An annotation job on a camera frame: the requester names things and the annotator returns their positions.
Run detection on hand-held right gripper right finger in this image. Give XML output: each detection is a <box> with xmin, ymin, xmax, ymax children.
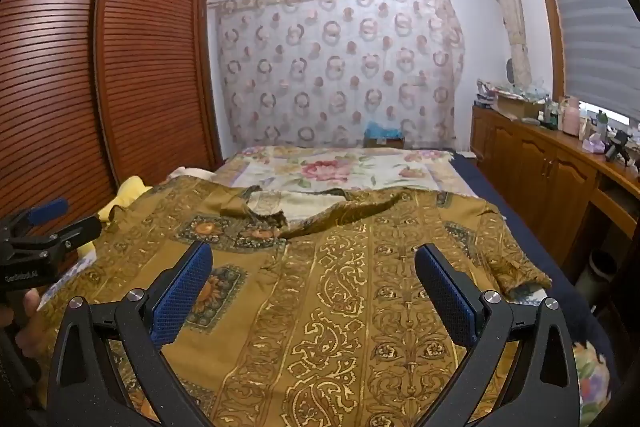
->
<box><xmin>415</xmin><ymin>243</ymin><xmax>581</xmax><ymax>427</ymax></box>

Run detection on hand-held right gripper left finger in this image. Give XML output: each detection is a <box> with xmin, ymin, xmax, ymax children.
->
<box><xmin>46</xmin><ymin>241</ymin><xmax>221</xmax><ymax>427</ymax></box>

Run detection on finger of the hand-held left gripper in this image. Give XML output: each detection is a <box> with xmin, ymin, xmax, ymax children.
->
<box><xmin>0</xmin><ymin>198</ymin><xmax>70</xmax><ymax>244</ymax></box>
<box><xmin>10</xmin><ymin>215</ymin><xmax>103</xmax><ymax>264</ymax></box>

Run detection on mustard patterned shirt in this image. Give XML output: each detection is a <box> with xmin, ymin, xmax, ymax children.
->
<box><xmin>30</xmin><ymin>177</ymin><xmax>553</xmax><ymax>427</ymax></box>

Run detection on person's left hand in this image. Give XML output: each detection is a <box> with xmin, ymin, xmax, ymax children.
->
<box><xmin>10</xmin><ymin>287</ymin><xmax>47</xmax><ymax>358</ymax></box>

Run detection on navy bed sheet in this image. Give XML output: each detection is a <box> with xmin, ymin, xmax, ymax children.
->
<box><xmin>452</xmin><ymin>154</ymin><xmax>616</xmax><ymax>388</ymax></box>

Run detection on floral bed blanket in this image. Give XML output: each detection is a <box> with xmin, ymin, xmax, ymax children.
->
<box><xmin>215</xmin><ymin>144</ymin><xmax>613</xmax><ymax>418</ymax></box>

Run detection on grey trash can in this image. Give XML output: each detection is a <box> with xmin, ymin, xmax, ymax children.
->
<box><xmin>587</xmin><ymin>249</ymin><xmax>618</xmax><ymax>293</ymax></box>

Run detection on wooden sideboard cabinet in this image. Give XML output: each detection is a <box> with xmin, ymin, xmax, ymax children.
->
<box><xmin>470</xmin><ymin>104</ymin><xmax>640</xmax><ymax>303</ymax></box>

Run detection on brown louvered wooden wardrobe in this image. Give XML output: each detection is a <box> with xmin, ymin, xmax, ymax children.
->
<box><xmin>0</xmin><ymin>0</ymin><xmax>224</xmax><ymax>258</ymax></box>

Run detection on open cardboard box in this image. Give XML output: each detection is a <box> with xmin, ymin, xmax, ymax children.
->
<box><xmin>496</xmin><ymin>96</ymin><xmax>541</xmax><ymax>118</ymax></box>

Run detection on dark bottles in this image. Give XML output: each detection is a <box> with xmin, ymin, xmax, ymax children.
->
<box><xmin>542</xmin><ymin>99</ymin><xmax>561</xmax><ymax>130</ymax></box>

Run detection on pink bottle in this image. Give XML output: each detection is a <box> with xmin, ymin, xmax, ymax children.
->
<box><xmin>562</xmin><ymin>99</ymin><xmax>581</xmax><ymax>135</ymax></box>

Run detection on small black tripod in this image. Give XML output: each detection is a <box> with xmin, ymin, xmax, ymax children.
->
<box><xmin>605</xmin><ymin>129</ymin><xmax>633</xmax><ymax>162</ymax></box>

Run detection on tied beige lace curtain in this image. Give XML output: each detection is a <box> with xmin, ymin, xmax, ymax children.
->
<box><xmin>480</xmin><ymin>0</ymin><xmax>533</xmax><ymax>90</ymax></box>

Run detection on grey window blind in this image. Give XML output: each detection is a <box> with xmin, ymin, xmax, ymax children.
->
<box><xmin>535</xmin><ymin>0</ymin><xmax>640</xmax><ymax>118</ymax></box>

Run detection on ring patterned sheer curtain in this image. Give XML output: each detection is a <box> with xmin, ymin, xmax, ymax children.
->
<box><xmin>207</xmin><ymin>0</ymin><xmax>466</xmax><ymax>150</ymax></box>

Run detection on wooden window frame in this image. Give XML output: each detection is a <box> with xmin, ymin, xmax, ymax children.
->
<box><xmin>522</xmin><ymin>0</ymin><xmax>568</xmax><ymax>100</ymax></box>

